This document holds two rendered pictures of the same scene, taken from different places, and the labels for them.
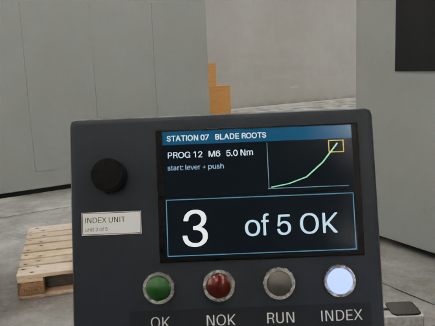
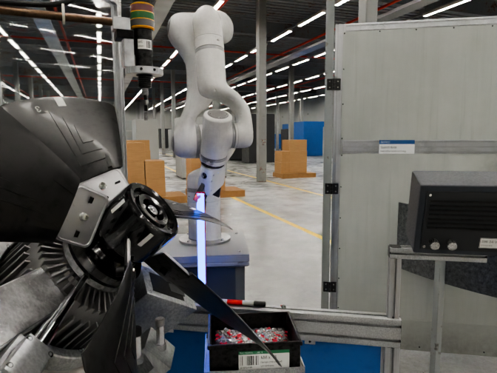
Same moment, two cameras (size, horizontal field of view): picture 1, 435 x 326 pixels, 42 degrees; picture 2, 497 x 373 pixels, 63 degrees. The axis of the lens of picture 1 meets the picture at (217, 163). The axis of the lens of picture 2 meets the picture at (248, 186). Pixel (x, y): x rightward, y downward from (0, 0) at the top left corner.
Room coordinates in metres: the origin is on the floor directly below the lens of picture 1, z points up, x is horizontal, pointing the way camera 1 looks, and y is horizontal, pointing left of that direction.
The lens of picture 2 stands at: (1.62, -0.37, 1.35)
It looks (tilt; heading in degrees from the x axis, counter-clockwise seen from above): 7 degrees down; 190
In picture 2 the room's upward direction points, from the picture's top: straight up
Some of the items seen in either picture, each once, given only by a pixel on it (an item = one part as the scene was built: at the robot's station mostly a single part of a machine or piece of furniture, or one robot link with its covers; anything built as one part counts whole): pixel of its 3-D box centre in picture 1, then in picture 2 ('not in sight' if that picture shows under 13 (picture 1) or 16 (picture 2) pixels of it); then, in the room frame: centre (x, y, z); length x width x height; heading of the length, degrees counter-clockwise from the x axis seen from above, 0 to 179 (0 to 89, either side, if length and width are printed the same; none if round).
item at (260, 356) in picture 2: not in sight; (251, 340); (0.68, -0.53, 0.85); 0.22 x 0.17 x 0.07; 105
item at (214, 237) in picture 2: not in sight; (204, 215); (0.20, -0.79, 1.06); 0.19 x 0.19 x 0.18
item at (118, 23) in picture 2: not in sight; (137, 47); (0.88, -0.71, 1.51); 0.09 x 0.07 x 0.10; 125
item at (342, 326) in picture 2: not in sight; (237, 318); (0.51, -0.60, 0.82); 0.90 x 0.04 x 0.08; 90
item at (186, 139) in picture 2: not in sight; (191, 86); (0.21, -0.82, 1.52); 0.16 x 0.12 x 0.50; 115
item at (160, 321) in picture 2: not in sight; (160, 333); (0.91, -0.68, 0.96); 0.02 x 0.02 x 0.06
